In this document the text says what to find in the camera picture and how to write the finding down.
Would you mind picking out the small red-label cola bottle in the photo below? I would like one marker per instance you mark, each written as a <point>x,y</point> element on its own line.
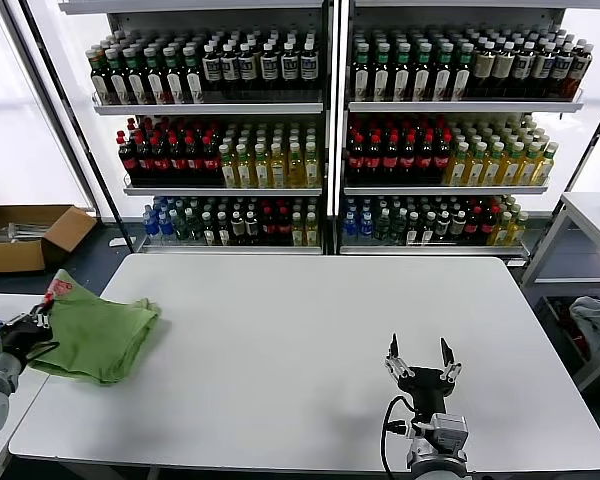
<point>269,227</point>
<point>488,225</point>
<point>284,227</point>
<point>473,225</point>

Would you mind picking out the white paper scrap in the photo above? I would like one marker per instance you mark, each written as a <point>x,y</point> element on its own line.
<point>116,243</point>

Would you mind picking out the white-label dark drink bottle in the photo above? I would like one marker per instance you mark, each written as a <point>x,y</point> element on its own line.
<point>247,66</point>
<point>211,67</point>
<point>561,70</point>
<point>542,69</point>
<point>229,66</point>
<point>289,65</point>
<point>308,65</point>
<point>269,66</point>
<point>522,69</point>

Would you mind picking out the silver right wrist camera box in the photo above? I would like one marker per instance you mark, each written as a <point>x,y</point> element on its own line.
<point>448,430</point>

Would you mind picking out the green-cap dark tea bottle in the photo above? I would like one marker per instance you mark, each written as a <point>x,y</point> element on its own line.
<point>381,80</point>
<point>461,80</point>
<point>101,85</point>
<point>402,80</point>
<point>173,82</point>
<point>193,82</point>
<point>442,80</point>
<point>422,80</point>
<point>118,82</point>
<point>361,80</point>
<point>155,82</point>
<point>136,82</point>

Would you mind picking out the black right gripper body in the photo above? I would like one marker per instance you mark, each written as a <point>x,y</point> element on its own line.
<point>430,390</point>

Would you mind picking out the black window frame post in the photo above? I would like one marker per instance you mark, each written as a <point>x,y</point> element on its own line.
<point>85,150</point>

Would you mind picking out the small white-cap dark bottle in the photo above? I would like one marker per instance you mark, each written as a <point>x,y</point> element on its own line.
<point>443,225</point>
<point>458,225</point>
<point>223,231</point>
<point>209,231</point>
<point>251,227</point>
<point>412,230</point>
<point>428,230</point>
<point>238,227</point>

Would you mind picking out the beige-label dark drink bottle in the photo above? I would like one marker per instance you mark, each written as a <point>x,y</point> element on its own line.
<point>502,67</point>
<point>483,67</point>

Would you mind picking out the white side table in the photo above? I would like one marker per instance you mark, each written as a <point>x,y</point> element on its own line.
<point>15,302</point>

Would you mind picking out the grey crumpled cloth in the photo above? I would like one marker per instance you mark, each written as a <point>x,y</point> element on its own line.
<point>592,315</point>

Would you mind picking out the red-cap cola bottle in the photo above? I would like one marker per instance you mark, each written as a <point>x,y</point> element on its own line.
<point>178,164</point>
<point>374,161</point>
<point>211,164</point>
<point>162,164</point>
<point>408,161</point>
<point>146,164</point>
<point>195,164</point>
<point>441,161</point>
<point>425,161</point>
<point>357,161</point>
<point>129,165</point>
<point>391,161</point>

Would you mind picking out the small blue drink bottle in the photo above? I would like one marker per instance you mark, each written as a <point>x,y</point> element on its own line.
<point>152,225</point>
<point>167,226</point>
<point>351,225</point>
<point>366,225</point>

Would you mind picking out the red-brown tea bottle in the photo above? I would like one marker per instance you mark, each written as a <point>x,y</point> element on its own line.
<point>578,72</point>

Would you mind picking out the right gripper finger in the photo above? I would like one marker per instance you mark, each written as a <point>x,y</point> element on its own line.
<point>453,369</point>
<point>398,364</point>

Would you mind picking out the grey metal frame table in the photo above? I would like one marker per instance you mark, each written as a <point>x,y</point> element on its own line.
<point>587,207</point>

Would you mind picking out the white shelf unit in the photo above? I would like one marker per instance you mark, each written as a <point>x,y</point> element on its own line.
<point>206,108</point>
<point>456,106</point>

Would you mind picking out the red cloth item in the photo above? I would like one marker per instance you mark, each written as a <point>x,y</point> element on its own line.
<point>580,342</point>

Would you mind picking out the metal parts in bags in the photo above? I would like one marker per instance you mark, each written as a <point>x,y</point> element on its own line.
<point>20,232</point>

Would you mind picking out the small yellow tea bottle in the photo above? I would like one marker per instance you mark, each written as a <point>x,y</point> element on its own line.
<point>297,232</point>
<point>517,230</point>
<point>312,232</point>
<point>502,231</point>

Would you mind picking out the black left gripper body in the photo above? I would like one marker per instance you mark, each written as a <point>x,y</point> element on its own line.
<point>25,340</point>

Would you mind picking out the green t-shirt with red print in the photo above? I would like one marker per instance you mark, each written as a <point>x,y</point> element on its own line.
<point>100,340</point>

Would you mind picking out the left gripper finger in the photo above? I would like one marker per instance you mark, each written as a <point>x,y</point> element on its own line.
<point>16,322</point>
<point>43,315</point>

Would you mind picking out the clear green water bottle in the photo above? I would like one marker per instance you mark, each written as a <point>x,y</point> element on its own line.
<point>195,229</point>
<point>182,227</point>
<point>398,229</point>
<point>382,227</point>

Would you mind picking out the black storage crate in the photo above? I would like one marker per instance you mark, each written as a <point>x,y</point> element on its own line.
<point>550,320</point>

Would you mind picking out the open cardboard box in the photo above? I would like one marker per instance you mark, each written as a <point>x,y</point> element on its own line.
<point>10,257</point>

